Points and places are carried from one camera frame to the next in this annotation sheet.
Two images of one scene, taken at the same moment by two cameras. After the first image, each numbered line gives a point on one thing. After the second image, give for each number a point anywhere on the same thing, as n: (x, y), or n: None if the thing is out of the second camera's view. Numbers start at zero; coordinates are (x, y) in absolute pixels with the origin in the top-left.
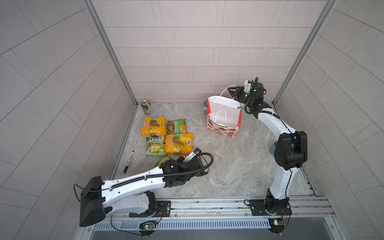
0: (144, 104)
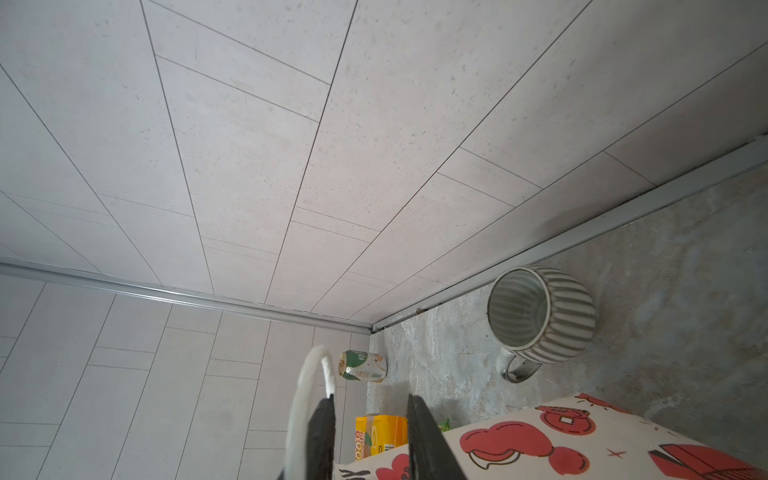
0: (362, 366)
